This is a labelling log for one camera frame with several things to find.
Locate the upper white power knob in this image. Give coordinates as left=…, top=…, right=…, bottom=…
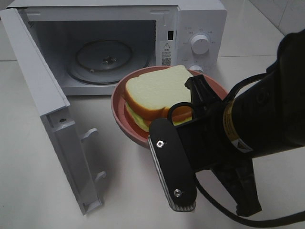
left=190, top=33, right=210, bottom=55

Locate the white microwave oven body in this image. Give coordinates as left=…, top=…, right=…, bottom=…
left=6, top=0, right=227, bottom=96

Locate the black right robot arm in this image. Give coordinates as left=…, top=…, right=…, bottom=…
left=177, top=31, right=305, bottom=217

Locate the white microwave door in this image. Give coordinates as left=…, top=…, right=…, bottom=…
left=0, top=8, right=106, bottom=215

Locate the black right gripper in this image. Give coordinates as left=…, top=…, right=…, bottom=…
left=176, top=74, right=262, bottom=217

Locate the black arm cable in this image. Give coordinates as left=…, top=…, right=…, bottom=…
left=166, top=73, right=305, bottom=229

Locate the toast sandwich with lettuce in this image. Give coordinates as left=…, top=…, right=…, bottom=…
left=123, top=65, right=193, bottom=132

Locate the glass microwave turntable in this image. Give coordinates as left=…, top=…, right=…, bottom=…
left=67, top=40, right=154, bottom=85

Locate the pink round plate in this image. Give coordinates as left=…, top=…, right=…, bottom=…
left=111, top=66, right=228, bottom=150

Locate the lower white timer knob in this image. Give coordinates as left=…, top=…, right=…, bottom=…
left=189, top=65, right=203, bottom=73

